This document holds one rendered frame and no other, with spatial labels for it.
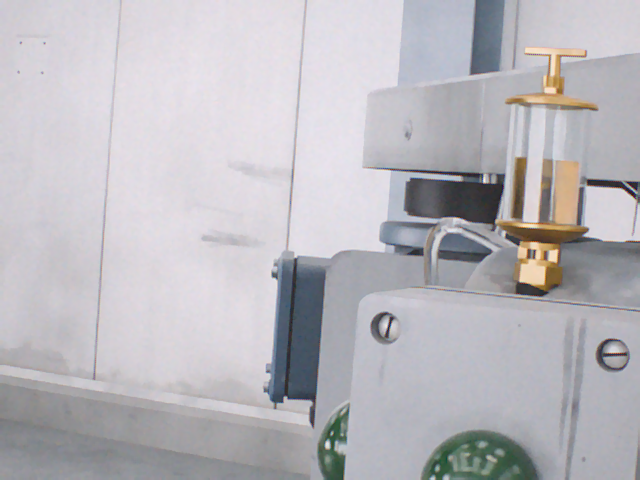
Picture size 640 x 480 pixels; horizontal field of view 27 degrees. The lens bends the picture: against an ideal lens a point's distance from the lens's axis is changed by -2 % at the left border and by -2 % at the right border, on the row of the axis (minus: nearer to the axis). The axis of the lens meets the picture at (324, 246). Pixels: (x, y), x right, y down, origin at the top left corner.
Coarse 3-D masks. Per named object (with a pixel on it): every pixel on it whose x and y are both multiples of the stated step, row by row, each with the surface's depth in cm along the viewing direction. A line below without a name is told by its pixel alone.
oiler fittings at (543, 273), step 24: (528, 48) 40; (552, 48) 40; (576, 48) 40; (552, 72) 40; (528, 96) 39; (552, 96) 39; (528, 240) 40; (552, 240) 40; (528, 264) 40; (552, 264) 40
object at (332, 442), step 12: (336, 408) 36; (348, 408) 36; (336, 420) 35; (348, 420) 35; (324, 432) 36; (336, 432) 35; (324, 444) 35; (336, 444) 35; (324, 456) 35; (336, 456) 35; (324, 468) 35; (336, 468) 35
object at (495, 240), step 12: (636, 192) 70; (432, 228) 50; (444, 228) 49; (456, 228) 49; (468, 228) 48; (480, 228) 48; (432, 240) 51; (480, 240) 48; (492, 240) 47; (504, 240) 47; (432, 252) 51; (492, 252) 66; (432, 264) 52; (432, 276) 53
